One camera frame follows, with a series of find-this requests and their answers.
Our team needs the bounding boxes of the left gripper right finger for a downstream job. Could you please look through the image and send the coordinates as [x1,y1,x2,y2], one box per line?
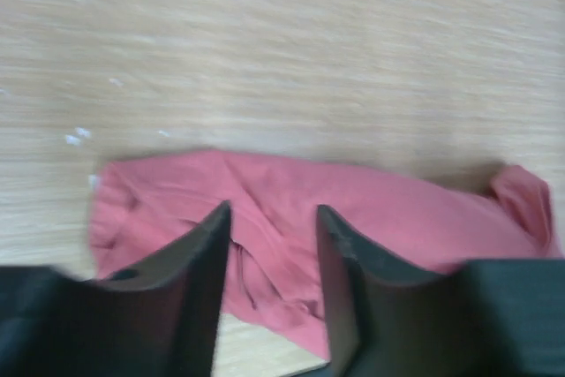
[317,206,564,376]

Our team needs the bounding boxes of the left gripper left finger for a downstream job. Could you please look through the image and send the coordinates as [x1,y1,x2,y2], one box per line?
[1,202,231,376]

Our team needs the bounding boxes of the pink t shirt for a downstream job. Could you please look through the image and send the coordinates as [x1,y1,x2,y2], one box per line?
[89,150,561,358]

